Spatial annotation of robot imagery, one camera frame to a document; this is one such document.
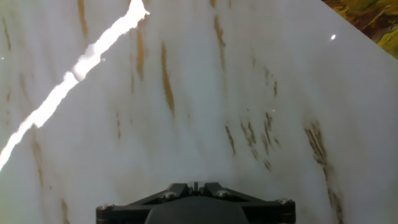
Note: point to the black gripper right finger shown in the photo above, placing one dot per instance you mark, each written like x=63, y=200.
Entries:
x=222, y=194

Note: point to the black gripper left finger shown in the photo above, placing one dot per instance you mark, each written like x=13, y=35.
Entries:
x=168, y=194

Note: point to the white marble pattern sheet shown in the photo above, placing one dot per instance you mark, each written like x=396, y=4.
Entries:
x=217, y=93

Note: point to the yellow green painted mat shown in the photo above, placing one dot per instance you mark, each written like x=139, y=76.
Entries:
x=376, y=18

